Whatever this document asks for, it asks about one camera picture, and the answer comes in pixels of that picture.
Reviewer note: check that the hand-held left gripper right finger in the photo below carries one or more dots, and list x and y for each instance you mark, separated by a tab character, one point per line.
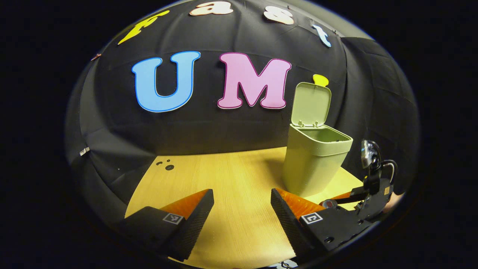
285	224

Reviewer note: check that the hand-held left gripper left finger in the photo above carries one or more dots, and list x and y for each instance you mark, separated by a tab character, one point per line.
196	224

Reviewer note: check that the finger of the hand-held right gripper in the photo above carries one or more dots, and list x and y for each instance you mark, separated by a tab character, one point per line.
358	196

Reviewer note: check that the red pop can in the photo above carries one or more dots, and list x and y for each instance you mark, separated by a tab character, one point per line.
329	204

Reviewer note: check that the pale green desktop garbage bin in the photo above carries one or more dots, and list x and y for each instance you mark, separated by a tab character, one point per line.
310	164

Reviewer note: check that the wooden desktop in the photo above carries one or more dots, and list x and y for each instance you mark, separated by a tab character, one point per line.
231	186

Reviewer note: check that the white cloth clip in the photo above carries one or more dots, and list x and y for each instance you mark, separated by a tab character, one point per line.
84	151

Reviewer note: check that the copper cloth clip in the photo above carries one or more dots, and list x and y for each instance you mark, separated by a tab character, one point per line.
96	56

